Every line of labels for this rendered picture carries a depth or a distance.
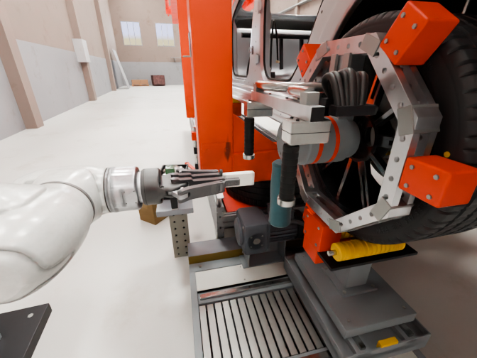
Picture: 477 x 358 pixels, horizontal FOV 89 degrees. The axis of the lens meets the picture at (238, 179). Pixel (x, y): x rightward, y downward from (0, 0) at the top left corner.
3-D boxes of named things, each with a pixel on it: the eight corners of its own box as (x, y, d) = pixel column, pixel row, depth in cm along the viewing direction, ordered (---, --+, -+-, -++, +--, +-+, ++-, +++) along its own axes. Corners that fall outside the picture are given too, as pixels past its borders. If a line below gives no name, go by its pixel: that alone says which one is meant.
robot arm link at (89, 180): (120, 203, 54) (106, 235, 42) (40, 211, 51) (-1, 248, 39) (111, 156, 51) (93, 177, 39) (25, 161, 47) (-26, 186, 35)
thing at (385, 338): (424, 349, 91) (432, 332, 87) (340, 373, 84) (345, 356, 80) (343, 257, 136) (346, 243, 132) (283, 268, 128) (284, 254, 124)
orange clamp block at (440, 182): (425, 184, 53) (469, 204, 45) (395, 187, 51) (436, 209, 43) (436, 153, 50) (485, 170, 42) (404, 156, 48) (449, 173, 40)
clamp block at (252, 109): (272, 116, 82) (273, 100, 80) (247, 117, 80) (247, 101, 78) (267, 114, 87) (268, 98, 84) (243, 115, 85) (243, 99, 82)
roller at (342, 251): (409, 252, 82) (414, 238, 79) (331, 266, 75) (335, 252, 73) (395, 241, 87) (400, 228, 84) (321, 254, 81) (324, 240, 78)
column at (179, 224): (191, 255, 149) (184, 194, 132) (174, 258, 147) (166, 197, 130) (190, 244, 158) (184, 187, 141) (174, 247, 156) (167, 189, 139)
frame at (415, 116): (392, 268, 62) (479, 18, 40) (370, 272, 61) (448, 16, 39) (298, 181, 111) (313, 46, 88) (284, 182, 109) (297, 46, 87)
